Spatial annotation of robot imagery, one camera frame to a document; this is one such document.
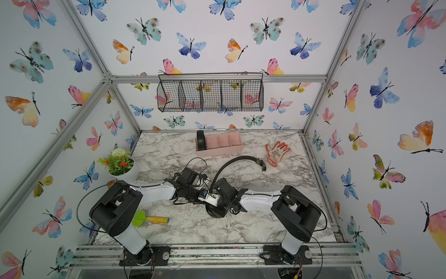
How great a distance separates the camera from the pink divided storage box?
1066mm

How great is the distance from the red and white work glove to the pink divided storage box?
0.18 m

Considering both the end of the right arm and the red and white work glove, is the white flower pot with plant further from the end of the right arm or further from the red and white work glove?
the red and white work glove

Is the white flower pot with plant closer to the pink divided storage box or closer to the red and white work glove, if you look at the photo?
the pink divided storage box

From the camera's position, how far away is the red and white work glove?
3.40 ft

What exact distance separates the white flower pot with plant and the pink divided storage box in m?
0.37

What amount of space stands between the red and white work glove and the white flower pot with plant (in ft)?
2.49

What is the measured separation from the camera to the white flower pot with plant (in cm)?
86
